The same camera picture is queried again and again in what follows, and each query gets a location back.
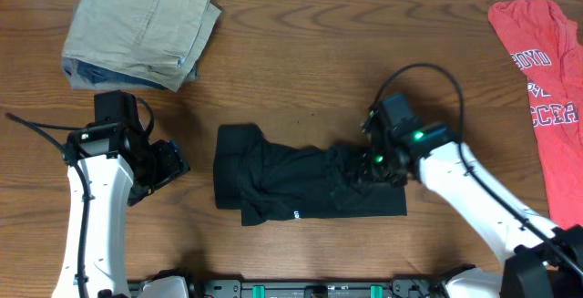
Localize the black polo shirt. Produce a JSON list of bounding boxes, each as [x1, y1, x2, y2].
[[213, 124, 407, 226]]

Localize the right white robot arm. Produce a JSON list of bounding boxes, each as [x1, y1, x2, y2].
[[363, 120, 582, 298]]

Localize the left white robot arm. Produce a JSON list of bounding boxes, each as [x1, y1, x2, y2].
[[53, 120, 191, 298]]

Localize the folded blue grey garment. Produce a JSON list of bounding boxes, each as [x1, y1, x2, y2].
[[61, 57, 201, 91]]

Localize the folded khaki pants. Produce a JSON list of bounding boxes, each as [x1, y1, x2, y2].
[[62, 0, 221, 91]]

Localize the red printed t-shirt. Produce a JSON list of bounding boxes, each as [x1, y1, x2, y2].
[[488, 0, 582, 229]]

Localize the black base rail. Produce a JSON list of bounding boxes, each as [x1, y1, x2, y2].
[[128, 269, 448, 298]]

